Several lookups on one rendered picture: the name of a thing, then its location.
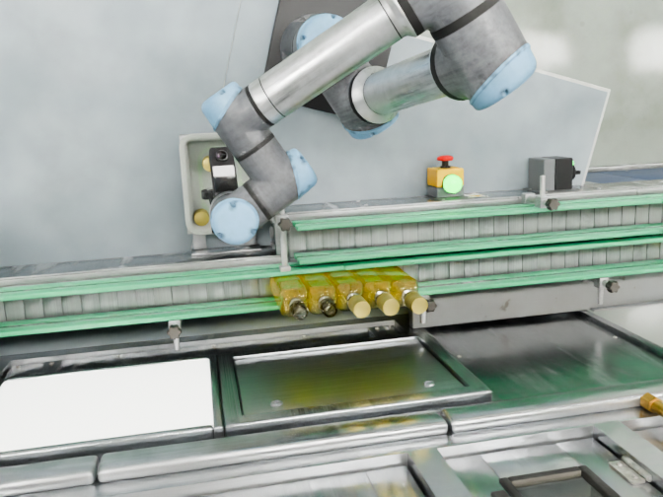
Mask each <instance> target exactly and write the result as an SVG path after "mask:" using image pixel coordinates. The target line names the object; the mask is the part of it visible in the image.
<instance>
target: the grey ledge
mask: <svg viewBox="0 0 663 497"><path fill-rule="evenodd" d="M613 280H615V281H618V282H619V285H620V286H621V288H620V289H619V291H618V292H617V293H616V292H614V293H610V292H608V290H607V288H604V294H603V304H602V305H599V304H598V288H597V287H594V282H592V281H584V282H583V281H580V280H572V281H562V282H553V283H543V284H533V285H523V286H513V287H503V288H493V289H483V290H474V291H463V292H453V293H443V294H433V295H429V299H432V300H434V301H435V304H436V305H437V307H436V308H435V311H434V312H429V313H428V312H427V311H425V323H421V322H420V315H418V314H415V313H414V312H413V311H412V310H411V309H408V310H409V325H410V326H411V327H412V328H423V327H431V326H441V325H450V324H459V323H468V322H477V321H486V320H504V319H513V318H521V317H530V316H539V315H548V314H557V313H567V312H576V311H585V310H591V311H593V312H600V311H608V310H617V309H626V308H635V307H644V306H653V305H662V304H663V271H661V272H651V273H641V274H632V275H622V276H612V277H609V281H613Z"/></svg>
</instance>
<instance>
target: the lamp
mask: <svg viewBox="0 0 663 497"><path fill-rule="evenodd" d="M442 187H443V189H444V190H445V191H447V192H450V193H456V192H458V191H459V190H460V189H461V187H462V180H461V179H460V178H459V177H458V176H456V175H446V176H445V177H444V178H443V180H442Z"/></svg>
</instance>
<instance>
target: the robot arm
mask: <svg viewBox="0 0 663 497"><path fill-rule="evenodd" d="M426 31H430V34H431V36H432V37H433V39H434V43H433V45H432V47H431V48H430V49H428V50H426V51H423V52H421V53H419V54H417V55H415V56H413V57H410V58H408V59H406V60H403V61H401V62H399V63H396V64H394V65H392V66H389V67H387V68H384V67H381V66H371V65H370V64H369V62H368V61H369V60H371V59H372V58H374V57H375V56H377V55H378V54H380V53H381V52H383V51H384V50H386V49H387V48H389V47H390V46H392V45H393V44H395V43H396V42H398V41H399V40H401V39H402V38H404V37H405V36H413V37H417V36H419V35H421V34H422V33H424V32H426ZM530 47H531V45H530V44H529V43H528V42H527V41H526V40H525V38H524V36H523V34H522V32H521V30H520V28H519V27H518V25H517V23H516V21H515V19H514V17H513V16H512V14H511V12H510V10H509V8H508V6H507V4H506V3H505V1H504V0H368V1H367V2H366V3H364V4H363V5H361V6H360V7H358V8H357V9H356V10H354V11H353V12H351V13H350V14H348V15H347V16H346V17H344V18H342V17H340V16H338V15H334V14H319V15H318V14H309V15H304V16H302V17H299V18H297V19H296V20H294V21H293V22H292V23H291V24H290V25H289V26H288V27H287V28H286V30H285V31H284V33H283V35H282V38H281V42H280V55H281V59H282V61H281V62H280V63H278V64H277V65H276V66H274V67H273V68H271V69H270V70H268V71H267V72H266V73H264V74H263V75H261V76H260V77H258V78H257V79H256V80H254V81H253V82H251V83H250V84H249V85H248V86H247V87H245V88H244V89H243V88H242V87H240V86H239V85H238V83H236V82H231V83H230V84H228V85H227V86H225V87H224V88H223V89H221V90H220V91H218V92H217V93H216V94H214V95H213V96H211V97H210V98H209V99H207V100H206V101H205V102H203V104H202V106H201V110H202V112H203V113H204V115H205V117H206V118H207V120H208V121H209V123H210V124H211V126H212V127H213V130H214V132H215V131H216V133H217V134H218V135H219V137H220V138H221V139H222V141H223V142H224V144H225V145H226V146H227V147H212V148H210V149H209V165H210V172H211V180H212V187H208V188H206V189H203V190H202V191H201V198H202V199H204V200H208V199H209V202H210V209H209V214H210V224H211V231H212V234H215V235H216V236H217V237H218V238H219V239H220V240H222V241H223V242H225V243H227V244H230V245H241V244H244V243H246V242H248V241H249V240H250V239H251V238H252V237H253V236H254V235H255V234H256V232H257V230H258V228H259V227H261V226H262V225H264V224H265V223H266V222H268V220H270V219H271V218H272V217H274V216H275V215H276V214H278V213H279V212H281V211H282V210H283V209H285V208H286V207H287V206H289V205H290V204H291V203H293V202H294V201H296V200H299V199H300V198H301V197H302V196H303V195H304V194H305V193H306V192H308V191H309V190H310V189H311V188H312V187H313V186H315V185H316V183H317V176H316V174H315V172H314V171H313V169H312V167H311V166H310V165H309V163H308V162H307V161H306V159H305V158H304V156H303V155H302V154H301V153H300V152H299V151H298V150H297V149H294V148H293V149H291V150H289V151H286V152H285V150H284V149H283V148H282V146H281V145H280V143H279V142H278V141H277V139H276V138H275V136H274V135H273V133H272V132H271V131H270V129H269V127H271V126H272V125H274V124H275V123H277V122H278V121H280V120H281V119H282V118H284V117H285V116H287V115H288V114H290V113H291V112H293V111H294V110H296V109H297V108H299V107H301V106H302V105H304V104H305V103H307V102H308V101H310V100H311V99H313V98H314V97H316V96H317V95H319V94H320V93H323V95H324V96H325V98H326V99H327V101H328V102H329V104H330V105H331V108H332V109H333V111H334V112H335V114H336V115H337V117H338V118H339V120H340V121H341V123H342V126H343V128H344V129H345V130H347V131H348V133H349V134H350V135H351V137H353V138H355V139H359V140H361V139H367V138H370V137H372V136H373V135H377V134H379V133H381V132H383V131H385V130H386V129H388V128H389V127H390V126H391V125H393V124H394V123H395V122H396V120H397V119H398V117H399V110H402V109H405V108H409V107H414V106H418V105H421V104H424V103H428V102H431V101H434V100H438V99H441V98H444V97H447V98H449V99H452V100H455V101H466V100H470V105H471V106H473V107H474V108H475V109H476V110H483V109H485V108H488V107H491V106H492V105H494V104H496V103H497V102H499V101H501V100H502V99H504V98H505V97H507V96H508V95H509V94H511V93H512V92H513V91H515V90H516V89H517V88H519V87H520V86H521V85H522V84H524V83H525V82H526V81H527V80H528V79H529V78H530V77H531V76H532V75H533V74H534V72H535V70H536V67H537V61H536V58H535V56H534V54H533V52H532V50H531V48H530ZM234 157H235V159H236V160H237V161H238V163H239V164H240V166H241V167H242V168H243V170H244V171H245V173H246V174H247V175H248V177H249V178H250V179H249V180H247V181H246V182H245V183H243V185H241V186H238V182H237V175H236V168H235V161H234Z"/></svg>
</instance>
